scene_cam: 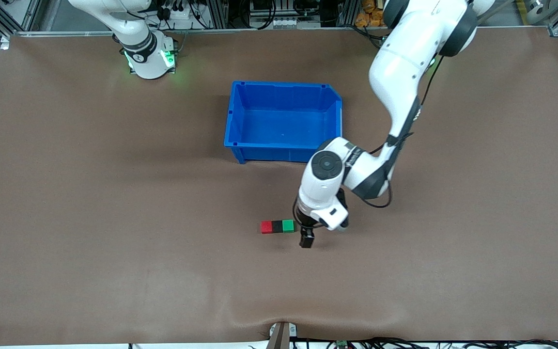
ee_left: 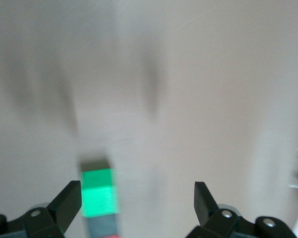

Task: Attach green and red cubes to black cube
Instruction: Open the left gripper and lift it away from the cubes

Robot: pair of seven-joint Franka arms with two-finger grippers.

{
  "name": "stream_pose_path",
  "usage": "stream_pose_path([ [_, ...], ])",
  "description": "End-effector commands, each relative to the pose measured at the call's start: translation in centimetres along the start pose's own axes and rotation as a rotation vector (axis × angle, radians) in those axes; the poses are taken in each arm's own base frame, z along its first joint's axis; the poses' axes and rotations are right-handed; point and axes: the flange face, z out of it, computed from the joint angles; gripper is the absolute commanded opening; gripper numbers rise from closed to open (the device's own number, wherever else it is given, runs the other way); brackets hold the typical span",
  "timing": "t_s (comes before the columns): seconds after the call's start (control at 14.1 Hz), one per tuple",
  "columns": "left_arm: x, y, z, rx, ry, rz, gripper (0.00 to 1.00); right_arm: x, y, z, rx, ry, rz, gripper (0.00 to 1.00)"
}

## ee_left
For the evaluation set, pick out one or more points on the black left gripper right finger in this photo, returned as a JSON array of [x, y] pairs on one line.
[[204, 205]]

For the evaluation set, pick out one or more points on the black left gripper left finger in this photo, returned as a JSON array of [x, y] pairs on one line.
[[64, 205]]

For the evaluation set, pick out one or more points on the small green cube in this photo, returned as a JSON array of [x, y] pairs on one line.
[[99, 196]]

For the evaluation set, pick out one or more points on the small red cube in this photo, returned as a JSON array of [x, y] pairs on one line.
[[115, 236]]

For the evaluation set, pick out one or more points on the small black cube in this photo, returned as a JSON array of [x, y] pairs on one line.
[[101, 224]]

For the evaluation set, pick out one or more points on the table cover sheet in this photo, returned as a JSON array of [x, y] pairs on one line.
[[188, 86]]

